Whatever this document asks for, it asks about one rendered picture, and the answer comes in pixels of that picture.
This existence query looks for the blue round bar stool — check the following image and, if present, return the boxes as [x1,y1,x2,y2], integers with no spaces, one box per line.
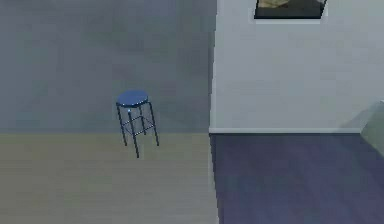
[115,89,160,159]

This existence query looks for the pale green furniture corner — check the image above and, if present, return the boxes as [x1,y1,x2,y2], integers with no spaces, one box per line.
[360,99,384,158]

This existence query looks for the dark framed wall picture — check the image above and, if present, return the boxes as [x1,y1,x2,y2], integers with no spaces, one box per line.
[253,0,328,20]

